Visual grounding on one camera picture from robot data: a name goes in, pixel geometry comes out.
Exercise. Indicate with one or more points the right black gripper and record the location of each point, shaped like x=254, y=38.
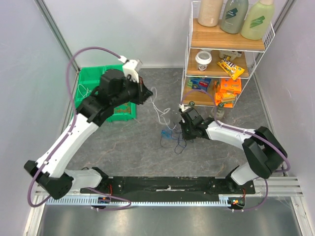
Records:
x=186, y=129

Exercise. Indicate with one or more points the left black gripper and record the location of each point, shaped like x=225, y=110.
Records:
x=142, y=92

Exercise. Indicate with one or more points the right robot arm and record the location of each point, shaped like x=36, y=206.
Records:
x=263, y=152

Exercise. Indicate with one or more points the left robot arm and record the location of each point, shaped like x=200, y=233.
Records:
x=116, y=88

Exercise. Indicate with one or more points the right glass bottle green cap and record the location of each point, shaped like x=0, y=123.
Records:
x=218, y=111

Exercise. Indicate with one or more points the blue snack box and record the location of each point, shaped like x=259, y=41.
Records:
x=199, y=83

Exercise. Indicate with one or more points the green compartment bin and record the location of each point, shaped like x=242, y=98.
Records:
x=89, y=78

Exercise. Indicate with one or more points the orange snack boxes stack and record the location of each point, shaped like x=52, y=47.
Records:
x=227, y=91

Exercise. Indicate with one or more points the white paper coffee cup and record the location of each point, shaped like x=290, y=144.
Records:
x=203, y=59

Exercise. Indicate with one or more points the yellow candy bag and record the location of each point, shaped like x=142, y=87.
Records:
x=233, y=71

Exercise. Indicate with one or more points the white cup carton pack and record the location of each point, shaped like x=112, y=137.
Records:
x=232, y=55

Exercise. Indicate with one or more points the beige lotion bottle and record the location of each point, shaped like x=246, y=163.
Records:
x=209, y=12

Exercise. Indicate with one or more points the grey shampoo bottle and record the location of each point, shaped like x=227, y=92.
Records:
x=234, y=15

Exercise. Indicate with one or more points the light green shampoo bottle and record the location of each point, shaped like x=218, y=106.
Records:
x=258, y=19

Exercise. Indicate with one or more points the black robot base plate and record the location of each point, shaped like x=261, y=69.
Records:
x=214, y=185

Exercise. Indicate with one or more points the white wire wooden shelf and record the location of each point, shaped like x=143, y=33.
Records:
x=213, y=39

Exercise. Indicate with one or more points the grey slotted cable duct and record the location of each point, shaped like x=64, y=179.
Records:
x=98, y=201

